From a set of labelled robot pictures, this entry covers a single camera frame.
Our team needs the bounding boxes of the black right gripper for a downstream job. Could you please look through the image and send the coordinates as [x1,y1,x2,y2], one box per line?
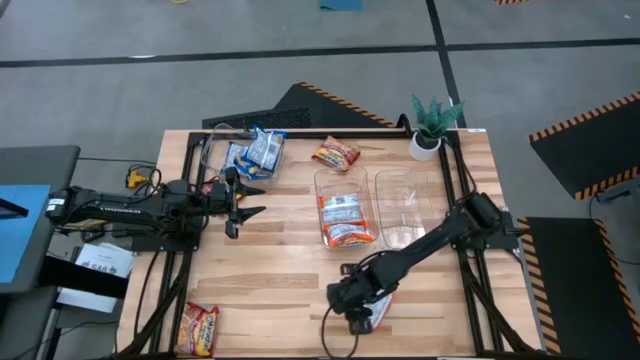
[326,263,400,336]

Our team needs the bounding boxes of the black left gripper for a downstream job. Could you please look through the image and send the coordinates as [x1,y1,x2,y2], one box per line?
[201,166,268,241]

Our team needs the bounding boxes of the blue Maruchan ramen packet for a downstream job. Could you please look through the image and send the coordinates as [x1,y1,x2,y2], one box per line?
[242,124,288,174]
[221,141,275,182]

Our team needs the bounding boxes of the orange Maruchan ramen packet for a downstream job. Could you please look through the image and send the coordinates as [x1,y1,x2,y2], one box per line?
[318,192,365,226]
[311,135,362,173]
[323,222,376,249]

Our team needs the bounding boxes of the clear plastic bin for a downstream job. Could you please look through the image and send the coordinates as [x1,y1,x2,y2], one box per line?
[313,166,380,250]
[199,122,286,190]
[374,168,441,250]

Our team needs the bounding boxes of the white paper sheets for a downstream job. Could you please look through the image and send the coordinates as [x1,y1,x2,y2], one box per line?
[56,241,136,315]

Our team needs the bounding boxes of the green plant in white pot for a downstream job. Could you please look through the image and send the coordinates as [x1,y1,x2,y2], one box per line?
[408,93,465,163]

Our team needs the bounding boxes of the black desk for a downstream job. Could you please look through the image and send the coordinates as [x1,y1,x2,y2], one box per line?
[0,144,82,296]

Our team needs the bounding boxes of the blue floor mat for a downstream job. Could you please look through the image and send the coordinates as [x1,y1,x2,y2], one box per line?
[319,0,364,12]

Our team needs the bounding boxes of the blue desk mat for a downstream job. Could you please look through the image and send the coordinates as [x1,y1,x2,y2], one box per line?
[0,183,52,285]

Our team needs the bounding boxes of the dark tablet screen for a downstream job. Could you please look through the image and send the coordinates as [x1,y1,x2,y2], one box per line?
[0,197,30,220]

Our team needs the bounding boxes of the grey metal cart foot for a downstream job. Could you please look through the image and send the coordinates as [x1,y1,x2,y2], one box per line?
[593,177,640,205]

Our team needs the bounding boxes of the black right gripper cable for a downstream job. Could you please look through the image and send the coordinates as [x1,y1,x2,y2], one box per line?
[319,303,362,359]

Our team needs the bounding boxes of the black aluminium table frame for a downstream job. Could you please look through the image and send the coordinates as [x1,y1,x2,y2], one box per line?
[117,127,549,360]

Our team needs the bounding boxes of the yellow cable connector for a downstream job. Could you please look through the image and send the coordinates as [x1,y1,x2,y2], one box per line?
[125,168,150,190]

